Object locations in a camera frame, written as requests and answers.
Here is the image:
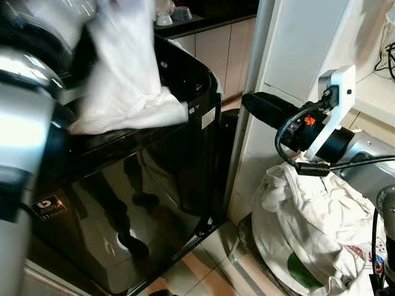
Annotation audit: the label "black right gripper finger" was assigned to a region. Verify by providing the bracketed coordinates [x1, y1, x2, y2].
[244, 104, 298, 131]
[243, 92, 299, 119]

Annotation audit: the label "white cloth garment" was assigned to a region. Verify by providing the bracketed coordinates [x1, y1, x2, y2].
[67, 0, 189, 136]

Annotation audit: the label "white printed clothes pile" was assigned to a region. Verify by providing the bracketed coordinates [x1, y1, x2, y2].
[251, 162, 388, 296]

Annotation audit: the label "black top-load washing machine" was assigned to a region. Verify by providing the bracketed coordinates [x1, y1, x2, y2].
[23, 32, 224, 296]

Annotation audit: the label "beige kitchen cabinet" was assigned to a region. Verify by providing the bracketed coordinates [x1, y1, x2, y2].
[165, 17, 257, 101]

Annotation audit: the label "white counter ledge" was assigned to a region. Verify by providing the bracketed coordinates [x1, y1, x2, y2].
[353, 69, 395, 128]

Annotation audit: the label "grey blue bowl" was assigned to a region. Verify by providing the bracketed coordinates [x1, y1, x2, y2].
[172, 6, 194, 23]

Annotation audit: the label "small white bowl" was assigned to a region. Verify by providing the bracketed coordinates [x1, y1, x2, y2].
[154, 12, 175, 27]

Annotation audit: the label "grey door frame post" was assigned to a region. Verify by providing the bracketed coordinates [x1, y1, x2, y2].
[223, 0, 277, 213]

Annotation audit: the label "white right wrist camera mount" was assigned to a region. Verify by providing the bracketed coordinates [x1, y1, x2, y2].
[305, 65, 357, 162]

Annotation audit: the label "black tangled power cables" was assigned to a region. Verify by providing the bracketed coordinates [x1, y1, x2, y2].
[373, 42, 395, 81]

